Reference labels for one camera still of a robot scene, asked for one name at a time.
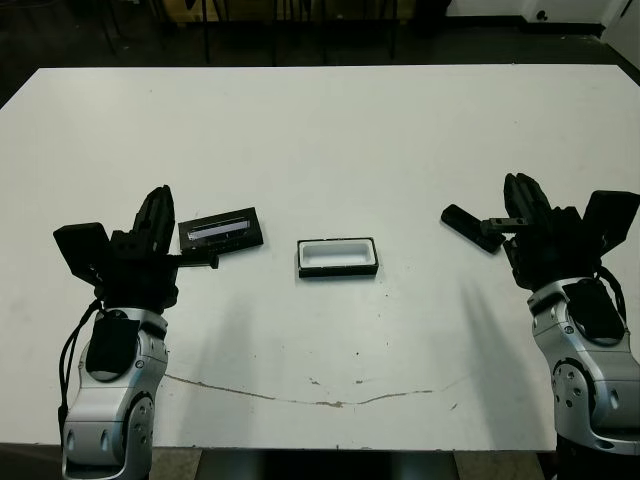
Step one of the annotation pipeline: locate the grey right robot leg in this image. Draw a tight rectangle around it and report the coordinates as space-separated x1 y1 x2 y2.
394 449 457 480

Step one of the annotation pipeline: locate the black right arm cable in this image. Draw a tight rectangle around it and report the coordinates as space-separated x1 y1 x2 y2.
594 264 629 326

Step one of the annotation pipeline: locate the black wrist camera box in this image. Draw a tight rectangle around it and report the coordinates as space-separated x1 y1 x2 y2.
582 189 640 259
53 222 110 289

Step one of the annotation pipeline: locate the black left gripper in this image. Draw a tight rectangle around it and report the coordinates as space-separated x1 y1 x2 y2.
94 184 221 314

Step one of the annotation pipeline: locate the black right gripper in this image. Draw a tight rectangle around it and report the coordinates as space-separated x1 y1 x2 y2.
482 172 601 291

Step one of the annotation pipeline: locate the black box base white insert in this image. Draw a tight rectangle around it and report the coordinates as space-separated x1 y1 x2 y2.
295 236 379 279

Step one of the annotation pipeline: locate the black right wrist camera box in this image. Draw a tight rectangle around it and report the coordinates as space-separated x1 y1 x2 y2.
582 189 640 259

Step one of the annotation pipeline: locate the black slim camera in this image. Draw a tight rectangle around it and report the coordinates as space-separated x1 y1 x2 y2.
440 203 505 256

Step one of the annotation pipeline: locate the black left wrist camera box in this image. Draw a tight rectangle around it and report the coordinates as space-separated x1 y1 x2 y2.
53 222 110 289

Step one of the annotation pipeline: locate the grey robot leg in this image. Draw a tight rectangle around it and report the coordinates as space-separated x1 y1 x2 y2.
394 449 457 480
199 449 265 480

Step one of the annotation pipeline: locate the grey left robot leg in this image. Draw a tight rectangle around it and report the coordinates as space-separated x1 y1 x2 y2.
199 449 265 480

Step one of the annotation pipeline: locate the black printed box lid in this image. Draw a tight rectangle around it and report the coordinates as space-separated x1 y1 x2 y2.
178 205 265 251

